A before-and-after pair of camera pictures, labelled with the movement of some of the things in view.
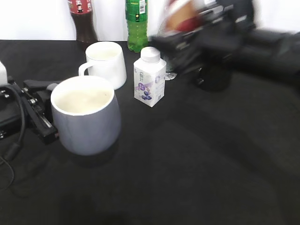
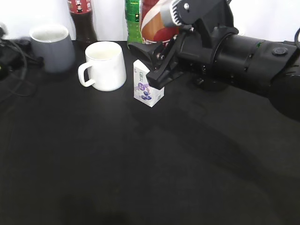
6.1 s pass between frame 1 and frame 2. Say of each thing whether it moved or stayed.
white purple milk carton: stayed
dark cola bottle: stayed
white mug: stayed
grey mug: moved
